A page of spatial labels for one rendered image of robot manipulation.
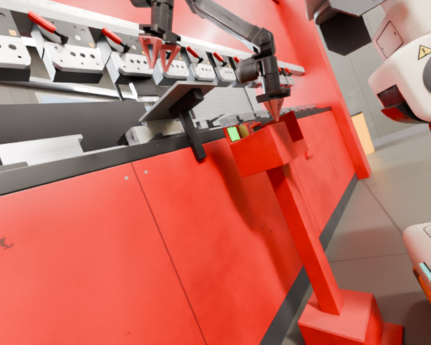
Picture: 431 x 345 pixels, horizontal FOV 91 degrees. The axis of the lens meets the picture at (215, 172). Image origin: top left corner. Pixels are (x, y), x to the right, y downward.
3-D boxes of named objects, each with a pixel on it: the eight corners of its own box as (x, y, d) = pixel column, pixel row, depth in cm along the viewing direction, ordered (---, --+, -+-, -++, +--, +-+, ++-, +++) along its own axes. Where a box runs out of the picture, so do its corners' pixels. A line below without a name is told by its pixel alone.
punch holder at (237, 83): (241, 80, 134) (231, 55, 133) (231, 87, 140) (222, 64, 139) (253, 81, 145) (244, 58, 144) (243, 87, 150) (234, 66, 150)
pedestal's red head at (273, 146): (284, 165, 59) (260, 105, 59) (241, 178, 71) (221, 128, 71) (308, 150, 73) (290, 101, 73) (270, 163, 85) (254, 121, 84)
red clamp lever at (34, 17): (30, 7, 57) (70, 34, 63) (29, 18, 60) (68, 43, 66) (27, 10, 56) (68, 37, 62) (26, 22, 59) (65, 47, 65)
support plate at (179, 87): (178, 83, 61) (177, 80, 61) (139, 122, 79) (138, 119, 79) (217, 85, 74) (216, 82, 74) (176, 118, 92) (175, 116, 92)
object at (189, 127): (217, 150, 68) (191, 87, 67) (190, 163, 78) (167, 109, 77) (224, 148, 71) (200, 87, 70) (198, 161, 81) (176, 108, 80)
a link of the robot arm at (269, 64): (276, 50, 65) (276, 55, 70) (253, 57, 68) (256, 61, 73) (278, 74, 67) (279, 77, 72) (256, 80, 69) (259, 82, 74)
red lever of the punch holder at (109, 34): (105, 24, 72) (132, 45, 77) (100, 33, 75) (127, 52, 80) (102, 27, 71) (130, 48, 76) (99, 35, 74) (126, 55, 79)
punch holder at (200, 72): (198, 77, 105) (185, 46, 104) (187, 86, 111) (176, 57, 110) (216, 78, 116) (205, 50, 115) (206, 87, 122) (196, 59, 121)
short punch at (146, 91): (139, 100, 82) (129, 77, 82) (137, 103, 83) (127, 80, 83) (160, 99, 89) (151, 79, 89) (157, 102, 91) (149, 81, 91)
